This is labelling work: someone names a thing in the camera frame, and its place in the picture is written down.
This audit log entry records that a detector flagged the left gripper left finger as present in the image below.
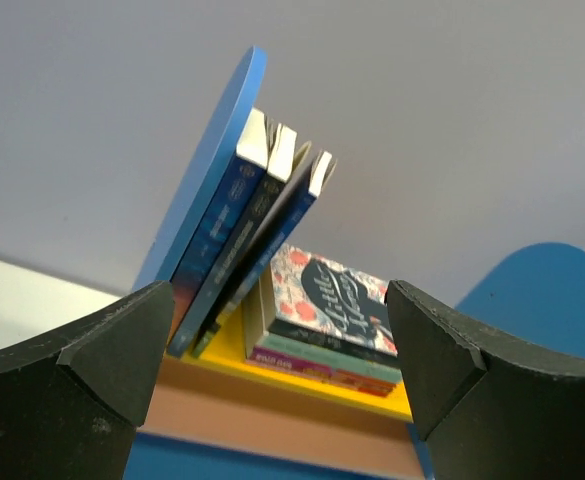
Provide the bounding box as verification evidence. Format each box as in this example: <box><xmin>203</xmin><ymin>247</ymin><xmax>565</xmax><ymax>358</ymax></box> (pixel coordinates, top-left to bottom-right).
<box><xmin>0</xmin><ymin>281</ymin><xmax>174</xmax><ymax>479</ymax></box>

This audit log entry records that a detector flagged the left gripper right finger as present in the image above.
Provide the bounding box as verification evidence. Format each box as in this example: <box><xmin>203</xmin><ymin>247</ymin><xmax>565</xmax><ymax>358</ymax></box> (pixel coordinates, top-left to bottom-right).
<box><xmin>386</xmin><ymin>281</ymin><xmax>585</xmax><ymax>479</ymax></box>

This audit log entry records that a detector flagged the Jane Eyre blue book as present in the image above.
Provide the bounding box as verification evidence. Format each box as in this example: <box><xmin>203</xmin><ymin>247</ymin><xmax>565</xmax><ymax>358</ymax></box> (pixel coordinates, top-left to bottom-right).
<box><xmin>170</xmin><ymin>108</ymin><xmax>269</xmax><ymax>333</ymax></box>

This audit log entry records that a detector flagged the Animal Farm blue book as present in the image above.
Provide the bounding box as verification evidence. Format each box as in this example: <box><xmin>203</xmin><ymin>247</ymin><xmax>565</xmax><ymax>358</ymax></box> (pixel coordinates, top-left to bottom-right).
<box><xmin>191</xmin><ymin>150</ymin><xmax>337</xmax><ymax>358</ymax></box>

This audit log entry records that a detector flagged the Nineteen Eighty-Four dark book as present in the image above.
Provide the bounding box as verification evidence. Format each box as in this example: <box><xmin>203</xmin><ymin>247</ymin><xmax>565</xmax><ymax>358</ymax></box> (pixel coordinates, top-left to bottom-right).
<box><xmin>166</xmin><ymin>124</ymin><xmax>297</xmax><ymax>358</ymax></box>

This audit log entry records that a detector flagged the teal book in stack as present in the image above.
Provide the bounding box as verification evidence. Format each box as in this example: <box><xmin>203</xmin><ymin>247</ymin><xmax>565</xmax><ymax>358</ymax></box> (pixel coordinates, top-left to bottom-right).
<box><xmin>246</xmin><ymin>334</ymin><xmax>402</xmax><ymax>384</ymax></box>

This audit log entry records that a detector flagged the dark green book in stack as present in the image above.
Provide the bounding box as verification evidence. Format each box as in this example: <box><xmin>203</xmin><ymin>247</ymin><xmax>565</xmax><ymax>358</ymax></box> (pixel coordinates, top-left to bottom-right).
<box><xmin>267</xmin><ymin>320</ymin><xmax>399</xmax><ymax>369</ymax></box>

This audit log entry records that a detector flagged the red pink bottom book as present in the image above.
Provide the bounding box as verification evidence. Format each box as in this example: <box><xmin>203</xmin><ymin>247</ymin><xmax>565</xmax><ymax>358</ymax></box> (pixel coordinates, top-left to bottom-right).
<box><xmin>246</xmin><ymin>355</ymin><xmax>396</xmax><ymax>398</ymax></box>

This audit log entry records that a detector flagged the purple Roald Dahl book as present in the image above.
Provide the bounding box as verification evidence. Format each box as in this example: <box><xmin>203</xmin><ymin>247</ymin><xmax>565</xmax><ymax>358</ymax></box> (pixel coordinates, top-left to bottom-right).
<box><xmin>249</xmin><ymin>345</ymin><xmax>398</xmax><ymax>394</ymax></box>

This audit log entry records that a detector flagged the Little Women floral book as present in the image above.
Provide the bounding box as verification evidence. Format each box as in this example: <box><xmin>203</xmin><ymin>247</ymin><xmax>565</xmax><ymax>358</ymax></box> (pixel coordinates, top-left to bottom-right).
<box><xmin>262</xmin><ymin>244</ymin><xmax>397</xmax><ymax>356</ymax></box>

